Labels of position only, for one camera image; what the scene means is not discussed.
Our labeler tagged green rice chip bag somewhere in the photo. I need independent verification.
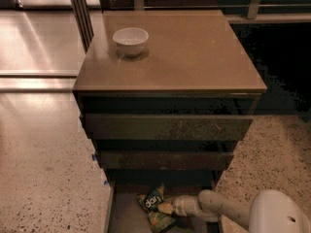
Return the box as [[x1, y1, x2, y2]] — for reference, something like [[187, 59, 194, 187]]
[[137, 183, 176, 233]]

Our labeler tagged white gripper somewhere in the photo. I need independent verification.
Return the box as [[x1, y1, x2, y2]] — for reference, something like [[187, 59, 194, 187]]
[[157, 195, 201, 216]]

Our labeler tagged top drawer front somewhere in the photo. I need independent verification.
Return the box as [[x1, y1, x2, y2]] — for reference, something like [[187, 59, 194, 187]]
[[84, 114, 253, 141]]

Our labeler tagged open bottom drawer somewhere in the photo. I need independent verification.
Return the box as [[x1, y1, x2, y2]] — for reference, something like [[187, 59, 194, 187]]
[[107, 183, 221, 233]]

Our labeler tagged middle drawer front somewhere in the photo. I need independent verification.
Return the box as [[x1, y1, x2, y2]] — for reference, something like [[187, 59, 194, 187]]
[[96, 150, 233, 171]]

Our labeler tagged white ceramic bowl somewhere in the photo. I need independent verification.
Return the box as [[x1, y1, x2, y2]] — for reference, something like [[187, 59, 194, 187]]
[[113, 27, 149, 56]]

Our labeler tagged brown drawer cabinet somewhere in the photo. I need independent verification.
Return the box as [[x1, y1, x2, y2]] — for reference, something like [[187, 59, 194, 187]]
[[72, 9, 268, 233]]

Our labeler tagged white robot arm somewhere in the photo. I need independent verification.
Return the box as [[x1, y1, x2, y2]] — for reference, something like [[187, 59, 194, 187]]
[[157, 189, 311, 233]]

